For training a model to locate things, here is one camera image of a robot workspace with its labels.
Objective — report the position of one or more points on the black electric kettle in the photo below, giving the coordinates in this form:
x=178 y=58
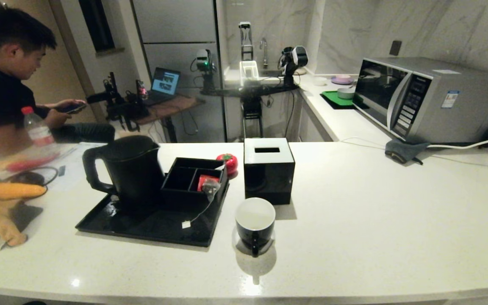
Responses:
x=136 y=169

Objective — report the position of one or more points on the red tea packet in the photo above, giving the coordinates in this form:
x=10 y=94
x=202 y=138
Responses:
x=203 y=181

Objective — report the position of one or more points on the red tomato kitchen timer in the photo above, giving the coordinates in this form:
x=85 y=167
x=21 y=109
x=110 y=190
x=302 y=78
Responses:
x=230 y=164

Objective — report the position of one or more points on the black tissue box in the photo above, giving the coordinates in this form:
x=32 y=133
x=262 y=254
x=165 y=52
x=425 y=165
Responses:
x=269 y=178

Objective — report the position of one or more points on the black compartment organizer box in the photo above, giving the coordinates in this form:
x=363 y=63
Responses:
x=176 y=178

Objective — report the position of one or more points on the black mug white inside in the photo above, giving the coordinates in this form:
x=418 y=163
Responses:
x=254 y=235

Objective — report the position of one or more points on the wooden desk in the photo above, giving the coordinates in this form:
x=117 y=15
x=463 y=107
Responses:
x=172 y=108

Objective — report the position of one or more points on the chrome faucet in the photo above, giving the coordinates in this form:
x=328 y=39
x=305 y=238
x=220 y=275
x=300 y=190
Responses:
x=265 y=55

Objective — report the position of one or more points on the green tray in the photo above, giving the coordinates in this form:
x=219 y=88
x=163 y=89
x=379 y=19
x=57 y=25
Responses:
x=333 y=97

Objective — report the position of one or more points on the open laptop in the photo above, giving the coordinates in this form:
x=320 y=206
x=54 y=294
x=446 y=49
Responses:
x=165 y=82

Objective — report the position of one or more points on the small white bowl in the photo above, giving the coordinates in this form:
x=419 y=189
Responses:
x=320 y=80

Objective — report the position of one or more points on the grey bowl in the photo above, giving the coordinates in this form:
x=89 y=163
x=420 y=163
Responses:
x=345 y=93

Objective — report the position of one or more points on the black serving tray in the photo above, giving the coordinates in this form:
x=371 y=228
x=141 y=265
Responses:
x=151 y=224

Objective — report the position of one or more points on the purple plate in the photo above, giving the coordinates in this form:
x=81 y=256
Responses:
x=342 y=79

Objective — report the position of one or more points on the dark grey cloth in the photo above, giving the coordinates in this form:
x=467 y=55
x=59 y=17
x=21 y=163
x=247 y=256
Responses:
x=400 y=149

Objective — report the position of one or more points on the printed white paper sheet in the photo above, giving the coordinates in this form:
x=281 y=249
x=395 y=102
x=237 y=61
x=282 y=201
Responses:
x=79 y=154

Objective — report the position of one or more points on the smartphone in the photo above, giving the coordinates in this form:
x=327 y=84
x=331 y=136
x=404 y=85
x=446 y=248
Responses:
x=74 y=108

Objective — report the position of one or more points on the dark window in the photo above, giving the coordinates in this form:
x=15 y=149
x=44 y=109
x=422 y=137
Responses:
x=95 y=25

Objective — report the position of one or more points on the plastic water bottle red cap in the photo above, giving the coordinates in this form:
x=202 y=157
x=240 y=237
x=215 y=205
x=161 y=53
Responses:
x=38 y=131

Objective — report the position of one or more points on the silver microwave oven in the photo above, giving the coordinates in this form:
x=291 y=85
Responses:
x=460 y=110

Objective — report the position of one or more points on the dark wall socket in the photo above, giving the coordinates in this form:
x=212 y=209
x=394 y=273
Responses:
x=395 y=47

